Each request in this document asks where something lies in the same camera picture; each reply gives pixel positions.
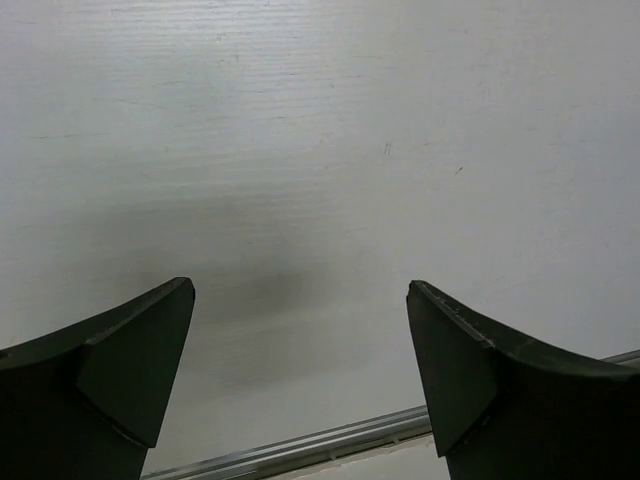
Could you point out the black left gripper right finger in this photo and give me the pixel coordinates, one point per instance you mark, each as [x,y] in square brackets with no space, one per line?
[505,405]

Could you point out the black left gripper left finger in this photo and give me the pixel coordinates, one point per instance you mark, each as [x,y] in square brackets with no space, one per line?
[88,401]

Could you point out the aluminium table edge rail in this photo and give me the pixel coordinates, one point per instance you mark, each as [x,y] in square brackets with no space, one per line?
[289,435]

